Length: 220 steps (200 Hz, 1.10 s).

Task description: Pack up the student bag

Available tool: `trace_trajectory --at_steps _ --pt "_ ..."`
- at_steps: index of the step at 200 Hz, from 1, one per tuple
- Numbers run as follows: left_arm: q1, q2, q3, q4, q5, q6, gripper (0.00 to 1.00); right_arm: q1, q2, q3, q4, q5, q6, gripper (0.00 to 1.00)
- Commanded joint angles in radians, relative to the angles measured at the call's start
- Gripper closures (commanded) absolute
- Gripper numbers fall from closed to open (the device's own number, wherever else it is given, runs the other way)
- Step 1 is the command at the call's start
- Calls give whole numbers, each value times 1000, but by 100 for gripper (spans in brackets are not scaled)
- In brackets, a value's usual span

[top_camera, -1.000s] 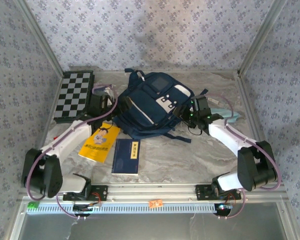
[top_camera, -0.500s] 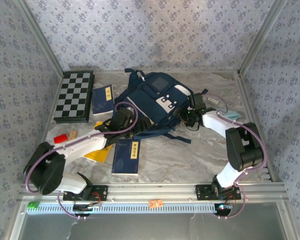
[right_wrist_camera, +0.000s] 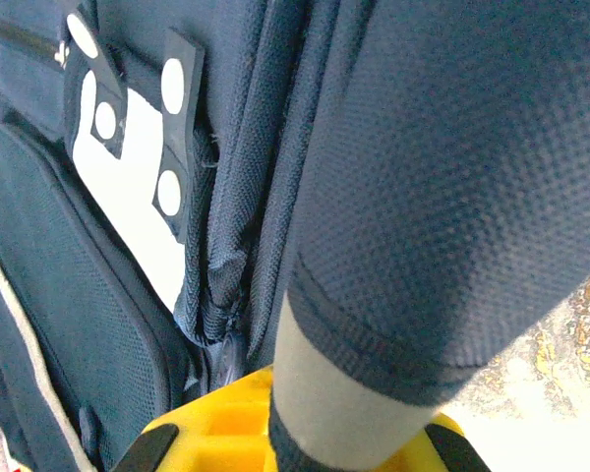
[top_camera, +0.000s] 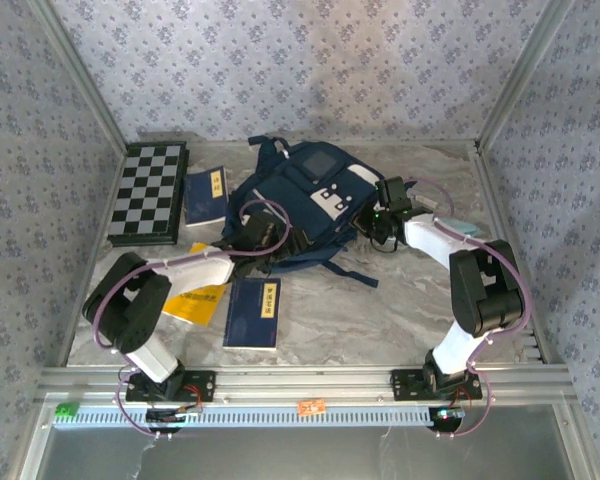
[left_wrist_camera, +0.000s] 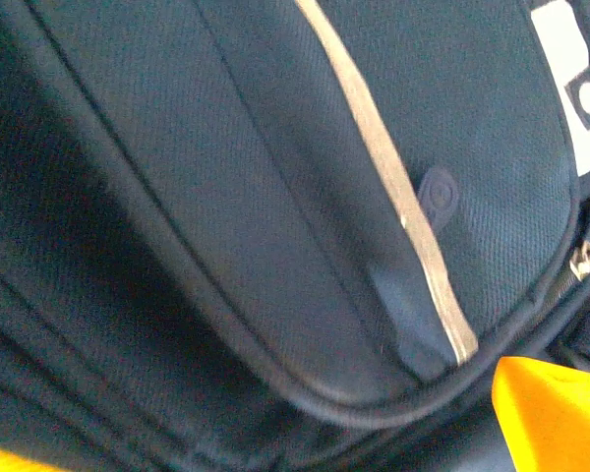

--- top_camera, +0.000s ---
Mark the white pen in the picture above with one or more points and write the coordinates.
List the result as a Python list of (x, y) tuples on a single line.
[(425, 201)]

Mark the navy blue student backpack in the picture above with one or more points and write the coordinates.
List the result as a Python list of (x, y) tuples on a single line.
[(290, 200)]

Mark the large navy book cream label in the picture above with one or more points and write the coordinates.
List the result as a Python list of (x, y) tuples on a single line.
[(250, 320)]

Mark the light blue fabric pouch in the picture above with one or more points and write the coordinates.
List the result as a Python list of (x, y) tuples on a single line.
[(467, 229)]

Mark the small navy book yellow label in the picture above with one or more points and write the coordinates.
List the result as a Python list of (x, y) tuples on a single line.
[(202, 197)]

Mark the yellow cartoon cover book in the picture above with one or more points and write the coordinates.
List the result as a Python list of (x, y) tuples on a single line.
[(195, 306)]

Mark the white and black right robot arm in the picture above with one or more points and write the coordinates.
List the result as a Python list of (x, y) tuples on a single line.
[(485, 295)]

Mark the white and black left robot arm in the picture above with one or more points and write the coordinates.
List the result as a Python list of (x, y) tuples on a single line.
[(145, 305)]

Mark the black and white chessboard box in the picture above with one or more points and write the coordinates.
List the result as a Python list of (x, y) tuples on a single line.
[(147, 192)]

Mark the orange sticker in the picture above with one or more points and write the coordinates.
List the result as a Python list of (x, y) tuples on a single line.
[(311, 407)]

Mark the grey metal front panel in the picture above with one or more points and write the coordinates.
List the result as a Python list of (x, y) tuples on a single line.
[(305, 452)]

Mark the green tag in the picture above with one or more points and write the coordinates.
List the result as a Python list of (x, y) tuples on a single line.
[(66, 409)]

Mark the aluminium table side rail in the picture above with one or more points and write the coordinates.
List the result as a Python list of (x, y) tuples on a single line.
[(94, 255), (495, 200)]

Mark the aluminium mounting rail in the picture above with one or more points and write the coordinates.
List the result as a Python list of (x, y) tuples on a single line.
[(300, 382)]

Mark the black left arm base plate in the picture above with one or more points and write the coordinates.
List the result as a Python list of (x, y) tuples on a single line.
[(200, 385)]

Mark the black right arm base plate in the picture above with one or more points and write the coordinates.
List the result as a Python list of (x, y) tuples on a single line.
[(405, 385)]

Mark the aluminium frame post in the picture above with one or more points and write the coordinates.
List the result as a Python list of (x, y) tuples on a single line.
[(80, 75), (525, 75)]

